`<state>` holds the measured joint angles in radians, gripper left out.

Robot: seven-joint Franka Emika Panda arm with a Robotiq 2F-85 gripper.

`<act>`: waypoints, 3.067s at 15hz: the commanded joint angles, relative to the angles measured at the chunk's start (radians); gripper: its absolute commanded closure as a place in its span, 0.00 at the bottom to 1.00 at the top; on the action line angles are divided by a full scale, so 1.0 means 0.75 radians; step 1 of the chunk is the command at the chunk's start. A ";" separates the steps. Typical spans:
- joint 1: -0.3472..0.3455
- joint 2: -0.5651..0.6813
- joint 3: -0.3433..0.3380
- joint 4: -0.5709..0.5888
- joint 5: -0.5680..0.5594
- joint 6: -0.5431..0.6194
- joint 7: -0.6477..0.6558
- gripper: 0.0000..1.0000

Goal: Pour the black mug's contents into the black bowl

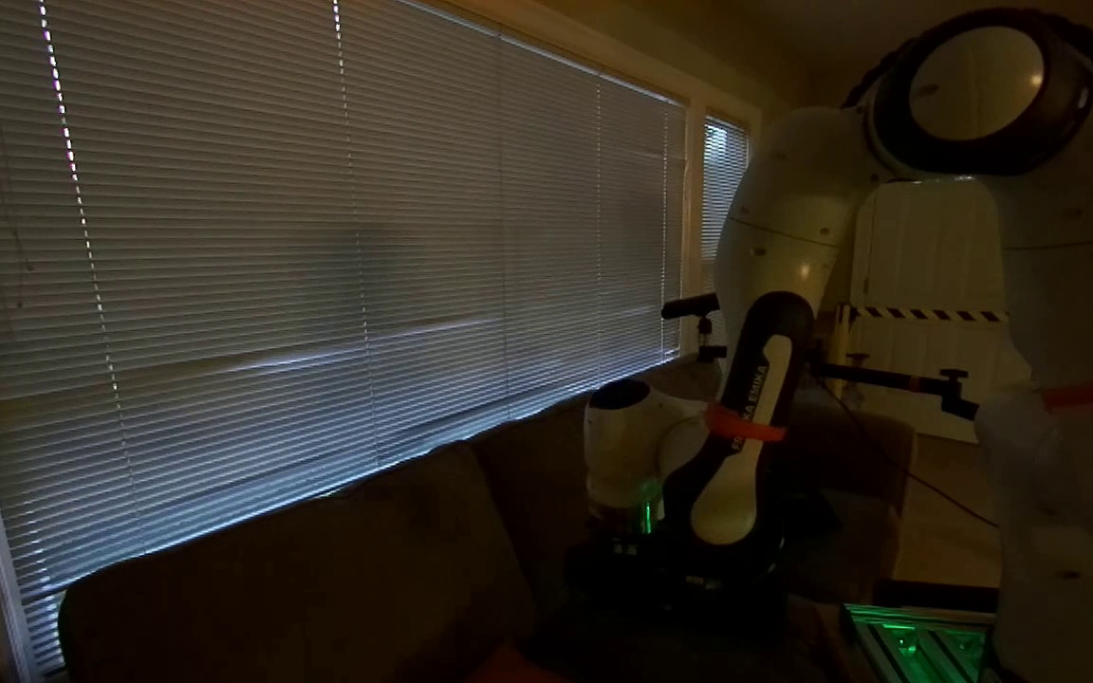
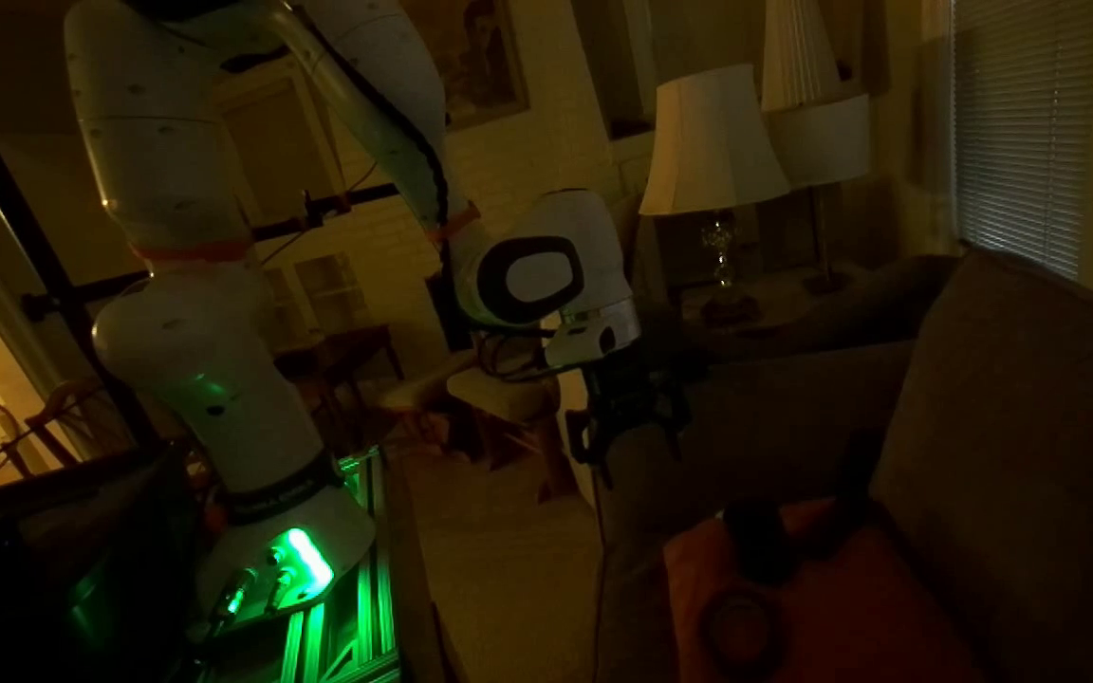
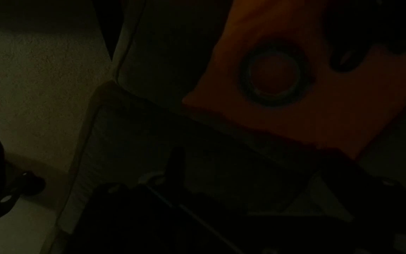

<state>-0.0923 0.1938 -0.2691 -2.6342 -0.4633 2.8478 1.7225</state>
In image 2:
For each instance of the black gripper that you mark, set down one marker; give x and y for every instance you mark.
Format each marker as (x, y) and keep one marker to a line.
(629, 391)

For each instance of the black mug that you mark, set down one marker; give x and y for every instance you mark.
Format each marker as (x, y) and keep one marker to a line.
(759, 540)

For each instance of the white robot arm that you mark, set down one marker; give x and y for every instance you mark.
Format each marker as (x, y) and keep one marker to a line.
(192, 365)

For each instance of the black bowl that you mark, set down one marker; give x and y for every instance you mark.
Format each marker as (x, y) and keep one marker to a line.
(707, 630)

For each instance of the white cushioned chair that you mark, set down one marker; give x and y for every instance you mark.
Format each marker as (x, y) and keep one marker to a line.
(496, 396)

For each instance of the dark side table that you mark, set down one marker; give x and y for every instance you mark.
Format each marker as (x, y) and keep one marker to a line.
(792, 296)

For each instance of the dark wooden furniture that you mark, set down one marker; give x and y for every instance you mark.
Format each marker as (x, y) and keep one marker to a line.
(344, 365)

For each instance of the table lamp with glass base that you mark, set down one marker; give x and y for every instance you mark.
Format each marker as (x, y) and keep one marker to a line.
(711, 145)

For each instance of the green lit robot mounting table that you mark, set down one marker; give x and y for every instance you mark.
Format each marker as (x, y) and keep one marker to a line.
(344, 630)

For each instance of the table lamp with wide shade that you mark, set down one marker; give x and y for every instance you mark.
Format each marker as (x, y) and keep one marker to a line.
(826, 145)

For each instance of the brown fabric sofa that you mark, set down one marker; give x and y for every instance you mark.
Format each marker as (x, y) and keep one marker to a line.
(1025, 441)

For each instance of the tall white lampshade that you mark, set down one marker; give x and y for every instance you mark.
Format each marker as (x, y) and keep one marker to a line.
(798, 52)

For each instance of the wide white window blinds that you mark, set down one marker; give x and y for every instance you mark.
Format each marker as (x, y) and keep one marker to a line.
(1025, 125)

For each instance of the framed wall picture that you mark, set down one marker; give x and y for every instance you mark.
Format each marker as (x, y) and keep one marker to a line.
(484, 58)

